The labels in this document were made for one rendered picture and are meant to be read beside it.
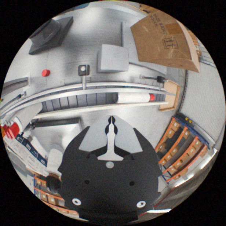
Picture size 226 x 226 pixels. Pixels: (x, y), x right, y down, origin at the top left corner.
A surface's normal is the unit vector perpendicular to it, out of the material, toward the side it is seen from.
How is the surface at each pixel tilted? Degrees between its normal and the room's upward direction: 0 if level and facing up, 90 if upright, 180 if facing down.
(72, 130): 0
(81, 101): 0
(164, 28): 90
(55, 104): 0
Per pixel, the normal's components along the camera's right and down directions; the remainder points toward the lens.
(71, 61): 0.32, 0.44
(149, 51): -0.94, 0.29
